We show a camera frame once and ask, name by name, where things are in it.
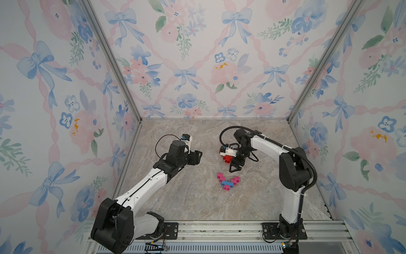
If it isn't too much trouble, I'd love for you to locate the blue 2x4 lego brick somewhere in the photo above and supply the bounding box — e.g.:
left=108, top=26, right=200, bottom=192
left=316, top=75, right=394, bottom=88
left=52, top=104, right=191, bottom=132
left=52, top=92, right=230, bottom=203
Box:
left=222, top=181, right=234, bottom=188

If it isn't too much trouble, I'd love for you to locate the red 2x4 lego brick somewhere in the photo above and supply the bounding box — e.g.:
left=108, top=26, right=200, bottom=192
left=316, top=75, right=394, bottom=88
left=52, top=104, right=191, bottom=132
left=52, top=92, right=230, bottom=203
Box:
left=223, top=155, right=234, bottom=164

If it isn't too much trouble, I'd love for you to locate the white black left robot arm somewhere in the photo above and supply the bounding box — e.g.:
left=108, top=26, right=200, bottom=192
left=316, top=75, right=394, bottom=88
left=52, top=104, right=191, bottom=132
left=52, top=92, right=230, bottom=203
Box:
left=91, top=134, right=203, bottom=254

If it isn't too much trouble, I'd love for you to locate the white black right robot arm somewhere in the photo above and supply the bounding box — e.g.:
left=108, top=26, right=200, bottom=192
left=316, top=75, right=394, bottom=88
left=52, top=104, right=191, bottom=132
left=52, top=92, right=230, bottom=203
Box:
left=221, top=127, right=317, bottom=241

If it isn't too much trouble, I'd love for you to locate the black left camera cable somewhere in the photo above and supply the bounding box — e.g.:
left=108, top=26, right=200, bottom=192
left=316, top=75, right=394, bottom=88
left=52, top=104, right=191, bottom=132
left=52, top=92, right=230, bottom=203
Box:
left=154, top=134, right=182, bottom=159

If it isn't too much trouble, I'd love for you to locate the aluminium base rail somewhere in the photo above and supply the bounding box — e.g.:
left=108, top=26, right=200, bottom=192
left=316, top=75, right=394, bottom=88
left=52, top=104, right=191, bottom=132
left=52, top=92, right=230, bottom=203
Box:
left=80, top=219, right=361, bottom=254

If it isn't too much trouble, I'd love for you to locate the aluminium corner post left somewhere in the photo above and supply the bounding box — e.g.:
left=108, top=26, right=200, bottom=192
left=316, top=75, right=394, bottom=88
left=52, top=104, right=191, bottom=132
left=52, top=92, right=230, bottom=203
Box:
left=78, top=0, right=142, bottom=124

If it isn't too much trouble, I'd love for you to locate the aluminium corner post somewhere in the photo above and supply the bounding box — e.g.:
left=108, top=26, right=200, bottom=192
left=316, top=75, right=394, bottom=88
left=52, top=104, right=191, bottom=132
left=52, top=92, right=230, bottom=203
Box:
left=287, top=0, right=364, bottom=124
left=78, top=0, right=142, bottom=124

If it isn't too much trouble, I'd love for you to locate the aluminium corner post right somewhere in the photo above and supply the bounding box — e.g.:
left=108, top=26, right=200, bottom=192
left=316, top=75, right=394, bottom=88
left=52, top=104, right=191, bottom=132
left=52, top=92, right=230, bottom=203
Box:
left=287, top=0, right=364, bottom=124

